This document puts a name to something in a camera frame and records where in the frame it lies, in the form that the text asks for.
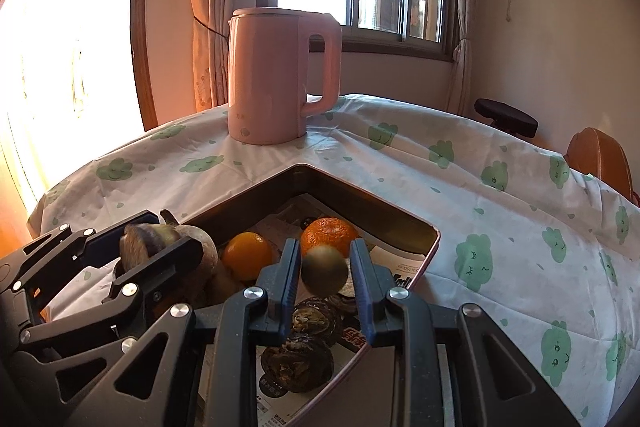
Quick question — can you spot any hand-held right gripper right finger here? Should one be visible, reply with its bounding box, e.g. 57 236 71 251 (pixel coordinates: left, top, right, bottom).
349 238 581 427

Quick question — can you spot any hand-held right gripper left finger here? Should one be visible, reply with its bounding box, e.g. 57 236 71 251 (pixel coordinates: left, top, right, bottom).
92 238 302 427

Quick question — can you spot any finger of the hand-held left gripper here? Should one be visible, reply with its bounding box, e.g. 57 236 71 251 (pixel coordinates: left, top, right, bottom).
0 209 162 323
15 237 203 408

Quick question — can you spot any round tan longan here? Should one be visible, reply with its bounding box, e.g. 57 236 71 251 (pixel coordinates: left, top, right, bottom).
301 244 348 297

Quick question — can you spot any brown stemmed round fruit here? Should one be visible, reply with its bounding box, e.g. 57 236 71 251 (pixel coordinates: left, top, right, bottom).
117 209 221 303

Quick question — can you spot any smooth oval orange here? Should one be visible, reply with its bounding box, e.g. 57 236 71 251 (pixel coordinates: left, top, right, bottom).
221 232 275 282

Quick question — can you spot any small orange mandarin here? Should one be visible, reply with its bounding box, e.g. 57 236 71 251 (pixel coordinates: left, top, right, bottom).
300 217 360 258

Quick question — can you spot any rectangular metal tin box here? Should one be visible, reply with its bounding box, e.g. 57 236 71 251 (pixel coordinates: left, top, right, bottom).
175 163 441 427

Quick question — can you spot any printed paper liner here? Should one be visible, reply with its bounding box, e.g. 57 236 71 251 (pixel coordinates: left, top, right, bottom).
200 193 426 427

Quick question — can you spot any white green-printed tablecloth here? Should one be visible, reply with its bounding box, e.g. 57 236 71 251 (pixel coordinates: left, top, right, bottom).
27 93 640 427

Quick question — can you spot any wooden framed balcony door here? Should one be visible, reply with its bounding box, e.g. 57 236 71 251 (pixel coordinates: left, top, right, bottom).
0 0 156 253

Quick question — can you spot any pink electric kettle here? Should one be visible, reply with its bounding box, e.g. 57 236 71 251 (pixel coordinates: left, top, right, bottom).
227 8 343 146

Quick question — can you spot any dark round stool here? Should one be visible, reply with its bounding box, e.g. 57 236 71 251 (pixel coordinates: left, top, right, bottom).
474 98 539 138

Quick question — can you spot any pale tied curtain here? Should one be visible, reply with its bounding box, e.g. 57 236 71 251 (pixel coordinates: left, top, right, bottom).
447 0 483 115

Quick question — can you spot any brown leather chair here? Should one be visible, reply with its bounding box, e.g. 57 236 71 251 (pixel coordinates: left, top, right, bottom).
565 128 640 208

